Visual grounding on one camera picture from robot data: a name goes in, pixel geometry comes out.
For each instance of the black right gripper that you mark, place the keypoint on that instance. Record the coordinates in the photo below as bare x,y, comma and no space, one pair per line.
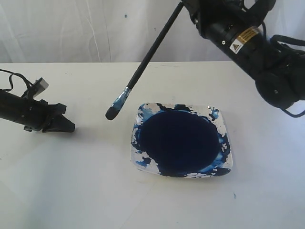
227,23

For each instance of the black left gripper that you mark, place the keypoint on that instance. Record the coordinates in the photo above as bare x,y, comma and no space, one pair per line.
41,116

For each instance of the black paintbrush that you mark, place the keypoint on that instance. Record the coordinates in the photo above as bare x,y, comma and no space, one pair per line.
117,105

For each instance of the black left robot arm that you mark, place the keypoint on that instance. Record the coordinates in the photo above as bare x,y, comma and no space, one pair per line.
9,107

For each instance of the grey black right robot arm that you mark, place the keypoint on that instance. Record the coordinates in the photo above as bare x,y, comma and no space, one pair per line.
277,69

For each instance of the white paper sheet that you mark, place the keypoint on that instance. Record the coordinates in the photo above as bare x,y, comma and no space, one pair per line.
82,180

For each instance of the white backdrop cloth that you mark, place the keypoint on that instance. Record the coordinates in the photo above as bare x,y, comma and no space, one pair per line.
116,30

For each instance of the white square paint dish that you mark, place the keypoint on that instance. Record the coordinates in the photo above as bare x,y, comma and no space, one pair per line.
180,140

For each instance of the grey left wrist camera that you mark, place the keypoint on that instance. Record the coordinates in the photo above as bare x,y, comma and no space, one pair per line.
38,87

